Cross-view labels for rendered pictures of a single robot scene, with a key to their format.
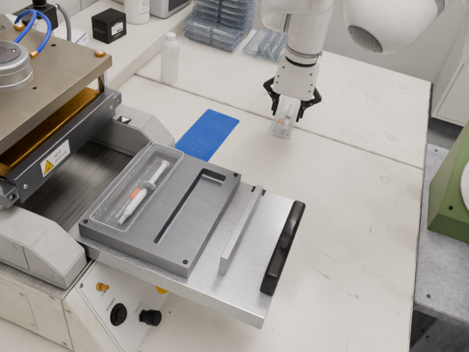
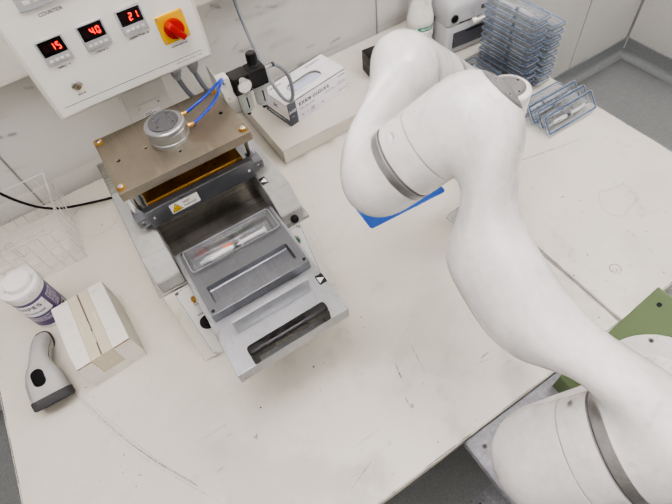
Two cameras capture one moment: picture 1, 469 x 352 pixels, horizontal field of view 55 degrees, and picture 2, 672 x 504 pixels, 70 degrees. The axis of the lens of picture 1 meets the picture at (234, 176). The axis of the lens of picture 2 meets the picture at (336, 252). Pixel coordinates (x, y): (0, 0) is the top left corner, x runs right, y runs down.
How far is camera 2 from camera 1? 0.56 m
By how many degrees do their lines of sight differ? 35
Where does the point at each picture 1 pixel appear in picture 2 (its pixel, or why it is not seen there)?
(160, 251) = (205, 296)
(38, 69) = (194, 134)
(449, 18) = not seen: outside the picture
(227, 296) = (228, 348)
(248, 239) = (278, 314)
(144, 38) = not seen: hidden behind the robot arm
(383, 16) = (347, 186)
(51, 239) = (158, 258)
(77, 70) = (216, 141)
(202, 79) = not seen: hidden behind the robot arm
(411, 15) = (367, 194)
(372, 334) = (396, 443)
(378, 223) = (499, 353)
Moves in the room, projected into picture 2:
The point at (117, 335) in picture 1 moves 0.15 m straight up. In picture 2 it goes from (205, 334) to (179, 300)
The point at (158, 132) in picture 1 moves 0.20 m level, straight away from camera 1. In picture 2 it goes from (285, 198) to (334, 137)
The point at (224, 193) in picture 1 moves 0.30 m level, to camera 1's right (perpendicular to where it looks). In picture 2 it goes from (282, 271) to (411, 377)
